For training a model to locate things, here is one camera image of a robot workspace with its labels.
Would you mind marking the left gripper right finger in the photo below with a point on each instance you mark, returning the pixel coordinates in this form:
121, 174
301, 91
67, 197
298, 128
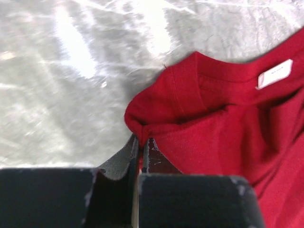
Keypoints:
170, 199

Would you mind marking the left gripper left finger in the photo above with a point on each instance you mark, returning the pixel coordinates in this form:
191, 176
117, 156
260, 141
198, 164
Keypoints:
98, 197

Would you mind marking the red t shirt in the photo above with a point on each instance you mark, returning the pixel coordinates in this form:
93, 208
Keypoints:
213, 117

